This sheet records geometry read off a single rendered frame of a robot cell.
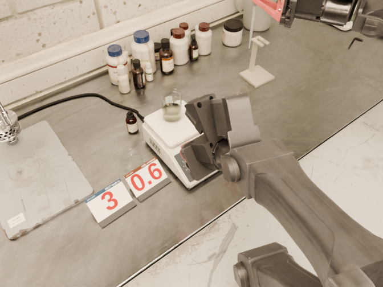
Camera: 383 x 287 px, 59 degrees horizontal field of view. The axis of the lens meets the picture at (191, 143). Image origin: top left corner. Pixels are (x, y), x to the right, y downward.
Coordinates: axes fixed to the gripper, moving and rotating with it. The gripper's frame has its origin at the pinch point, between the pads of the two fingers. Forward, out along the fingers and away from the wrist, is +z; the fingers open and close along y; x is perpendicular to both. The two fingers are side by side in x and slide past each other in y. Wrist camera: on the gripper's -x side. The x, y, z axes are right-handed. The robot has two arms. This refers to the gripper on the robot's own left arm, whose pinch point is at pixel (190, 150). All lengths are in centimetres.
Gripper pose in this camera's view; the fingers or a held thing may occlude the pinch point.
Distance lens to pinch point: 70.1
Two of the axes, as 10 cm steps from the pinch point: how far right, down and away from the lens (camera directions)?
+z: -4.5, -0.4, 8.9
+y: -8.1, 4.4, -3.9
